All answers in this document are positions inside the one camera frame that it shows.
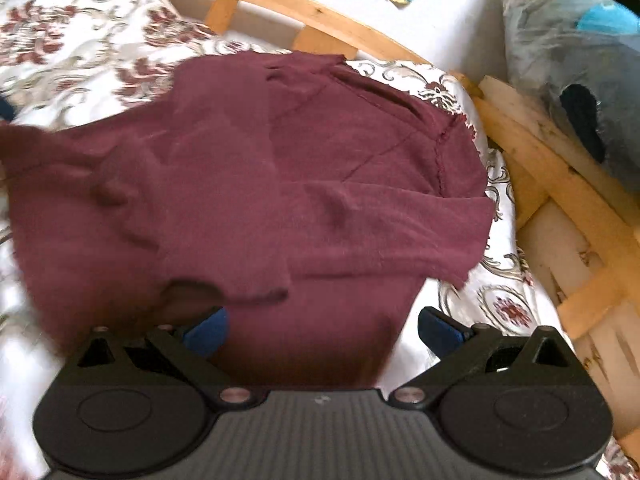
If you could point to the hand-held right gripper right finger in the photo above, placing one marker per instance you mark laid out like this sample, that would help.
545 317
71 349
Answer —
440 332

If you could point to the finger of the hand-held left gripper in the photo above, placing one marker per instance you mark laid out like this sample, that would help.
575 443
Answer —
5 109

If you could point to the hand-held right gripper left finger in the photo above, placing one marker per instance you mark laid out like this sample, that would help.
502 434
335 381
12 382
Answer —
207 331

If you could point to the maroon knit sweater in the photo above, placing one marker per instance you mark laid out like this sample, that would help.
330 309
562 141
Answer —
260 185

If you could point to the white floral bedspread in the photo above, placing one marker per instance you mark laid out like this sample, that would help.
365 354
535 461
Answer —
75 45

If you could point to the bare wooden plank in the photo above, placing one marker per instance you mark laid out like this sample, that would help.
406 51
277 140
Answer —
530 120

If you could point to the plastic-wrapped dark plush bundle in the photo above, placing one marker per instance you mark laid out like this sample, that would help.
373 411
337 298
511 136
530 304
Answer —
565 45

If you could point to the wooden bed frame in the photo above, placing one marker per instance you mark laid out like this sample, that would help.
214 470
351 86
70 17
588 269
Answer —
310 7

